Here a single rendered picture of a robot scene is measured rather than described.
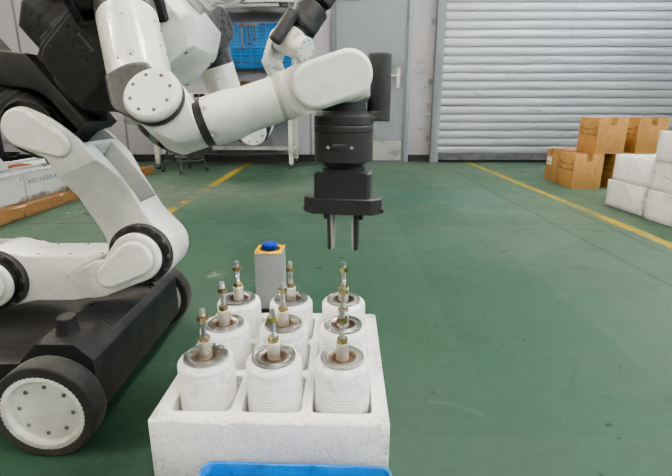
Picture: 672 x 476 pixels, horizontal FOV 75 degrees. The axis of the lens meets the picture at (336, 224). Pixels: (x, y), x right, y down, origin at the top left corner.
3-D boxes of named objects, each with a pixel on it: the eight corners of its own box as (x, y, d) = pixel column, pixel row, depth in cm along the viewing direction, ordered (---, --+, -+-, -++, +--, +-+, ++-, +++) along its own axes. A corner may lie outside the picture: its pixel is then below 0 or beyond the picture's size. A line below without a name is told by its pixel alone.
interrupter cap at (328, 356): (312, 365, 73) (312, 361, 73) (331, 344, 80) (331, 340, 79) (354, 376, 70) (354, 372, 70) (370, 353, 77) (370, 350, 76)
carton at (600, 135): (623, 153, 368) (629, 117, 361) (595, 153, 368) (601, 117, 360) (601, 150, 397) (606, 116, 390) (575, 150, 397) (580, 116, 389)
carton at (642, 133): (663, 153, 369) (670, 117, 362) (634, 153, 370) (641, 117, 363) (641, 150, 398) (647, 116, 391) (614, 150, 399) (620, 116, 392)
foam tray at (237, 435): (158, 510, 74) (146, 420, 70) (221, 375, 112) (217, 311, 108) (386, 515, 73) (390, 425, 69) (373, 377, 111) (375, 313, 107)
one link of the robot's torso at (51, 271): (-61, 262, 96) (148, 224, 93) (6, 236, 115) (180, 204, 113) (-33, 325, 100) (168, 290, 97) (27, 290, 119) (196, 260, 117)
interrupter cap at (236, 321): (250, 318, 89) (250, 315, 89) (233, 336, 82) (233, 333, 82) (216, 314, 91) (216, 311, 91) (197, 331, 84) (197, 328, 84)
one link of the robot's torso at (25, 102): (-20, 118, 91) (18, 82, 89) (25, 117, 104) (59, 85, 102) (28, 167, 93) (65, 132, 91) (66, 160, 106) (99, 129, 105)
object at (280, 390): (258, 472, 73) (253, 379, 69) (245, 435, 82) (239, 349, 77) (311, 454, 77) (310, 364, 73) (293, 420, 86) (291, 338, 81)
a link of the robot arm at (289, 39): (328, 36, 121) (306, 69, 121) (301, 27, 126) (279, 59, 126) (312, 6, 111) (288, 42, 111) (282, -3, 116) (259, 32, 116)
